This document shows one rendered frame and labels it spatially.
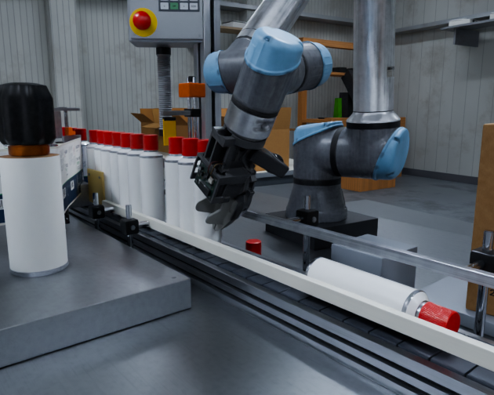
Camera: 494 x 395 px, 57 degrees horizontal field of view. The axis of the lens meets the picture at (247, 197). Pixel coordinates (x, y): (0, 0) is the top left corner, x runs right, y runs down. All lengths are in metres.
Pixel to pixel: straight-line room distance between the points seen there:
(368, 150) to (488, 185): 0.37
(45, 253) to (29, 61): 5.76
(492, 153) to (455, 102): 7.40
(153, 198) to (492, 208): 0.66
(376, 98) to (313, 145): 0.18
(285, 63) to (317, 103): 7.70
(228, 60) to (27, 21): 5.81
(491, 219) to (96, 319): 0.56
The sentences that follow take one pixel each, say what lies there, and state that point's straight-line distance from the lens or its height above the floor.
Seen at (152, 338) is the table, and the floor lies 0.83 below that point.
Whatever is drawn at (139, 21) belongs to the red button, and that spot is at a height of 1.32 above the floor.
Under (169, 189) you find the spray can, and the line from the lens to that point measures 0.93.
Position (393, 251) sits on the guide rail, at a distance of 0.62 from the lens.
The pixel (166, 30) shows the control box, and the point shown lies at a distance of 1.08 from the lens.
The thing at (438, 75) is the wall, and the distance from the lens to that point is 8.31.
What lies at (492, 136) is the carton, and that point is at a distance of 0.70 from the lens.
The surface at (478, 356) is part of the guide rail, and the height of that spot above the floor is 0.91.
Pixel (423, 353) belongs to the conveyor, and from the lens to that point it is 0.55.
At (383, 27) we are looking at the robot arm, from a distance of 1.02.
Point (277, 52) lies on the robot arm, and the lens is 0.64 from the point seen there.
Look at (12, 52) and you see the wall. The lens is 6.48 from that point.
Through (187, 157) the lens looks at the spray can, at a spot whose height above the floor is 1.05.
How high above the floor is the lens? 1.14
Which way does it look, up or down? 11 degrees down
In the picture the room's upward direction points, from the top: straight up
